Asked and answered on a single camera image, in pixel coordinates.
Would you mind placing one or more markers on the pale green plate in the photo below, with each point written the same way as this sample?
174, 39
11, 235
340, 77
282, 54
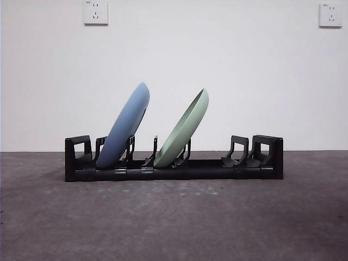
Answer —
185, 127

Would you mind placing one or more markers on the blue plate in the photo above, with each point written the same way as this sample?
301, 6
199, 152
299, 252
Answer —
122, 130

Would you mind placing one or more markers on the black plastic plate rack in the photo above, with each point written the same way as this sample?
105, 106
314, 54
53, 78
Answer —
212, 171

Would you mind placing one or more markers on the white wall socket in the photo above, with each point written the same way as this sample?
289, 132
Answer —
330, 23
95, 20

